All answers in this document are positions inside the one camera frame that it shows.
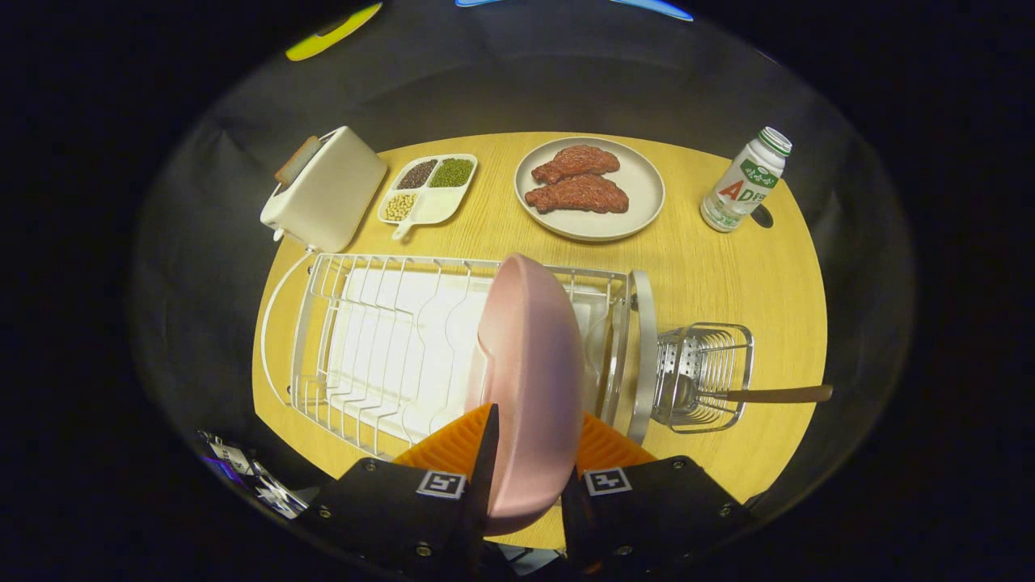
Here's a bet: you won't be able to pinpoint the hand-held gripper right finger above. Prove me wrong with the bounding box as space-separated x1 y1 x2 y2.
560 412 753 576

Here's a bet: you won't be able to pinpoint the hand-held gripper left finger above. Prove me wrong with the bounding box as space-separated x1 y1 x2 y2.
299 403 501 579

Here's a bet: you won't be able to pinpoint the metal wire basket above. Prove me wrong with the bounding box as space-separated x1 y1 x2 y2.
651 323 755 435

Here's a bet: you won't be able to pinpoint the pink plate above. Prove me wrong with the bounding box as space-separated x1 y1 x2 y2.
465 253 585 536

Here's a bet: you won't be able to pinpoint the wooden handled spoon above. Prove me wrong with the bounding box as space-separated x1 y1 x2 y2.
671 373 834 409

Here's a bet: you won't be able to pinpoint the white wire dish rack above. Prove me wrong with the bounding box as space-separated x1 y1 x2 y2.
260 247 660 462

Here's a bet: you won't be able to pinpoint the beige round plate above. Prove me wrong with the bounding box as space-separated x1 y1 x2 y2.
514 136 666 243

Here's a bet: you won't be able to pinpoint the white divided tray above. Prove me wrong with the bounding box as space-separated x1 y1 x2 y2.
377 154 479 241

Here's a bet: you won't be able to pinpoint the brown meat slice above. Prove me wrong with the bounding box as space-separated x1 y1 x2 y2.
524 174 630 215
531 145 621 185

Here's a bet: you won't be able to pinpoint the white toaster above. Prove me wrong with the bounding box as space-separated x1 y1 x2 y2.
260 125 389 253

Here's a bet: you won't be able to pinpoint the black backdrop cloth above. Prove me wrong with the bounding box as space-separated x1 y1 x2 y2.
129 0 919 518

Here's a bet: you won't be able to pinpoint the white drink bottle green cap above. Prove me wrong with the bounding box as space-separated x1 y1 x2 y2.
700 126 793 234

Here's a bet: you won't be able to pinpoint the dark red beans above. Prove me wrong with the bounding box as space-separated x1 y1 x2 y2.
396 159 438 191

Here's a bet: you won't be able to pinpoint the green beans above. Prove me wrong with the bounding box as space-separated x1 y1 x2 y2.
429 158 475 188

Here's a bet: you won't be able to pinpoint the brown toast slice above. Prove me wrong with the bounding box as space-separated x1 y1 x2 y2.
274 135 323 185

